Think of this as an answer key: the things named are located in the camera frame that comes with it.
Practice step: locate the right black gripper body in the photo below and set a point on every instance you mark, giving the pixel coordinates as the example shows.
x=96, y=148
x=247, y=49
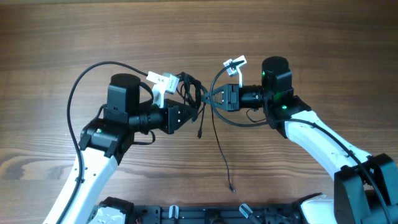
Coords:
x=232, y=97

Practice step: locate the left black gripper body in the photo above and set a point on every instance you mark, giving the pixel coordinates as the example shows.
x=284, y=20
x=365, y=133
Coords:
x=170, y=111

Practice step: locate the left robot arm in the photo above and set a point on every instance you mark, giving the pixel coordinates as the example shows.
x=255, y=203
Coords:
x=104, y=141

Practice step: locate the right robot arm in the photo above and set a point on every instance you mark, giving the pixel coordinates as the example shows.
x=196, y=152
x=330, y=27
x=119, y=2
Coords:
x=365, y=186

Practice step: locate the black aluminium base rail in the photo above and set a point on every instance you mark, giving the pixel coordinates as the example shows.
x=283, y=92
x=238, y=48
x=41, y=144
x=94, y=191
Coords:
x=154, y=214

